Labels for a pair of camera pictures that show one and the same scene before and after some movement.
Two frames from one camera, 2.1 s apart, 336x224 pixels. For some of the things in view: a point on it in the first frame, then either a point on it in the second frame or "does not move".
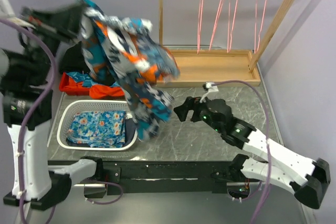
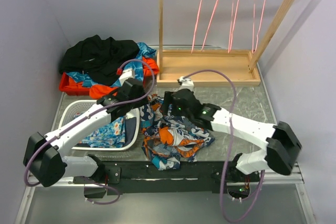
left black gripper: (62, 22) -> (140, 103)
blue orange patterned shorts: (122, 52) -> (168, 140)
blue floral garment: (97, 129) does not move
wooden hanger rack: (228, 67) does not move
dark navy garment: (129, 129) does not move
